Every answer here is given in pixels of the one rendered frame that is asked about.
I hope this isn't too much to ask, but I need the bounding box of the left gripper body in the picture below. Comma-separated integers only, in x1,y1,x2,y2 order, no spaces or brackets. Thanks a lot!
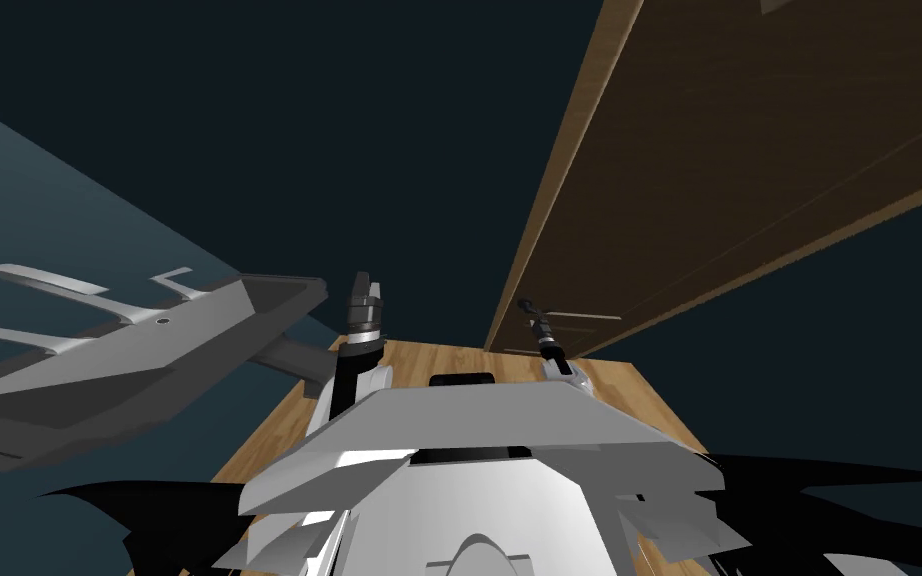
346,295,387,337

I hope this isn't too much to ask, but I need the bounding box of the brown wooden door leaf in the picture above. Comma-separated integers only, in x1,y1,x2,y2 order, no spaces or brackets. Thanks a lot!
483,0,922,360

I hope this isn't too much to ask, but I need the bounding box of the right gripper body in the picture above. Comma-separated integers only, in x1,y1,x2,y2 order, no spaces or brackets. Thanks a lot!
516,297,557,347

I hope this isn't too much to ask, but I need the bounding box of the grey washbasin with tap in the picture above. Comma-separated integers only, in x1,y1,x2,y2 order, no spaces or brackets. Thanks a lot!
0,263,331,473

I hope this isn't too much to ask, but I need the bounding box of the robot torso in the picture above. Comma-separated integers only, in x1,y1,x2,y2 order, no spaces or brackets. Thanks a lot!
212,371,753,576

